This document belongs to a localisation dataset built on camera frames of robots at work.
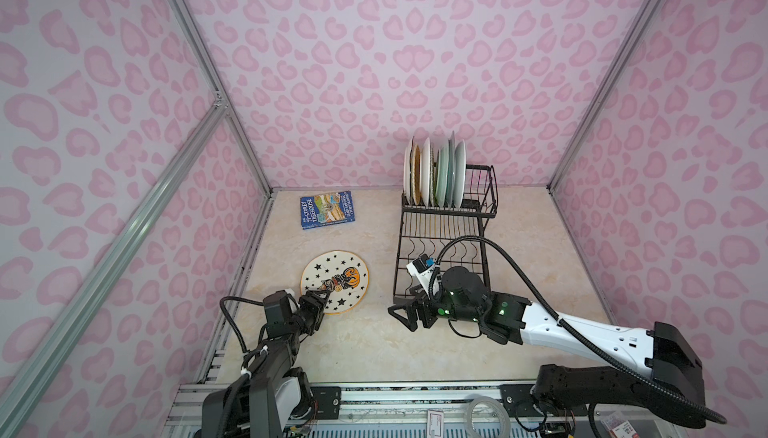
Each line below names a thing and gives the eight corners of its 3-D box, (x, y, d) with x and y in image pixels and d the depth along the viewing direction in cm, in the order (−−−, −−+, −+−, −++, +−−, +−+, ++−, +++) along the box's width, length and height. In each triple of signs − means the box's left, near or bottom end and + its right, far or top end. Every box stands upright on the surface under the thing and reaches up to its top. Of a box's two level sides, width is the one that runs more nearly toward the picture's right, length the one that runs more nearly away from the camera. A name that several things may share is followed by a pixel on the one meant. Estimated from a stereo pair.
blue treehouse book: (302, 230, 110) (300, 224, 107) (302, 202, 118) (300, 197, 116) (355, 221, 112) (354, 215, 110) (351, 195, 121) (350, 189, 118)
